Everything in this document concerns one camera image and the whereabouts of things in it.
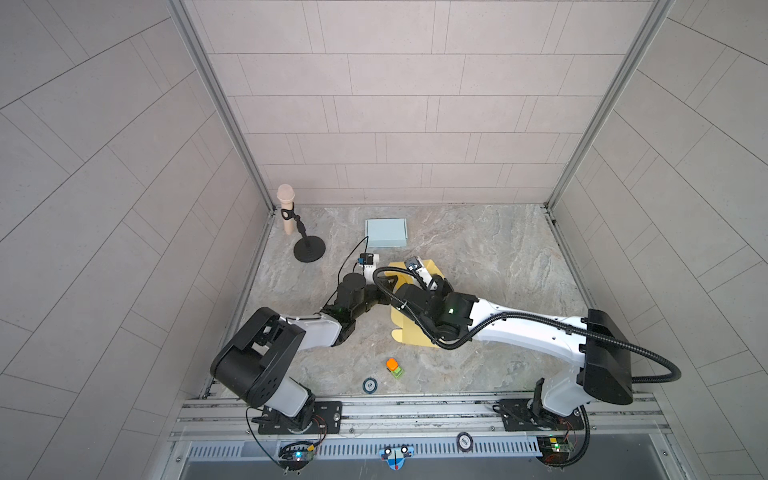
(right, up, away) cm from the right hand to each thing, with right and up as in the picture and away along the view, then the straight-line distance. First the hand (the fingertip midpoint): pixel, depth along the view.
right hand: (427, 285), depth 79 cm
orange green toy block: (-9, -21, -2) cm, 23 cm away
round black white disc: (+7, -34, -11) cm, 37 cm away
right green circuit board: (+28, -35, -12) cm, 47 cm away
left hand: (-6, +1, +6) cm, 8 cm away
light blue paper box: (-12, +14, +26) cm, 32 cm away
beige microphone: (-40, +25, +5) cm, 47 cm away
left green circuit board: (-30, -35, -15) cm, 49 cm away
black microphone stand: (-38, +8, +23) cm, 45 cm away
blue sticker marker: (-8, -35, -14) cm, 39 cm away
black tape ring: (-15, -25, -4) cm, 29 cm away
